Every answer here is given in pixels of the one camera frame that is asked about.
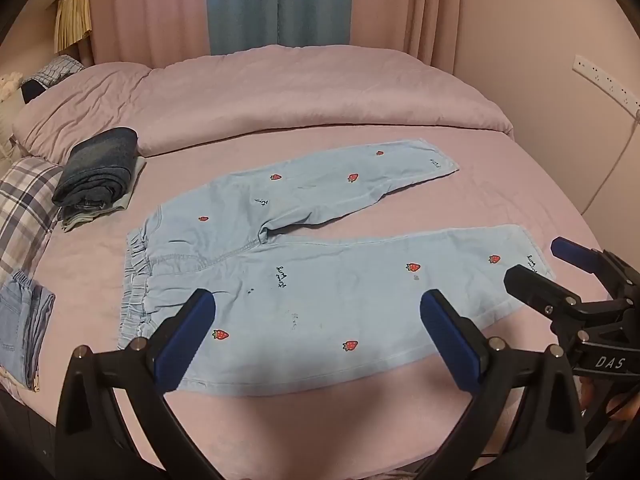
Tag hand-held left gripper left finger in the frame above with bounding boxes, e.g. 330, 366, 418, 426
55, 287, 226, 480

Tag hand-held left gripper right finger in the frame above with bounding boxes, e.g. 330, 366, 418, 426
419, 288, 601, 480

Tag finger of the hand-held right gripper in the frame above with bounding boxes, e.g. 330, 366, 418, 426
550, 236, 640, 297
503, 263, 587, 320

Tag light blue strawberry pants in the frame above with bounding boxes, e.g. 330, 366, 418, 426
117, 139, 557, 400

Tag folded light denim pants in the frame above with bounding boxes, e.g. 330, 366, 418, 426
0, 270, 56, 392

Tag person's right hand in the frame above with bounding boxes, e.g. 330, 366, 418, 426
580, 377, 640, 423

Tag pink bed sheet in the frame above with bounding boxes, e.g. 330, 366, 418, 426
0, 125, 616, 480

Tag folded pale green garment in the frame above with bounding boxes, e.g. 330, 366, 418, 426
60, 157, 147, 232

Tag white power strip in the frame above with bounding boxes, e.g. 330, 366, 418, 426
572, 54, 640, 114

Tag folded dark blue jeans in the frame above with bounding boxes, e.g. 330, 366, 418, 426
52, 127, 139, 208

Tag plaid pillow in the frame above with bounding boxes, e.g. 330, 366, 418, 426
0, 157, 66, 286

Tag pink duvet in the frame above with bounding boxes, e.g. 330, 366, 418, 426
12, 44, 515, 157

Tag blue checked cloth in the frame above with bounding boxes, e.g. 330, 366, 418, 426
29, 55, 86, 89

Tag pink curtain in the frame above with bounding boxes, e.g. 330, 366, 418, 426
350, 0, 463, 73
87, 0, 211, 67

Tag white fluffy toy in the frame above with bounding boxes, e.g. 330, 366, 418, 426
0, 72, 24, 107

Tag yellow fringed cloth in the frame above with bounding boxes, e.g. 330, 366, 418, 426
54, 0, 94, 54

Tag blue curtain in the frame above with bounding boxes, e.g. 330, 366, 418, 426
205, 0, 354, 57

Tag white power cable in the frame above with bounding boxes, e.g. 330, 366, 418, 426
582, 109, 640, 217

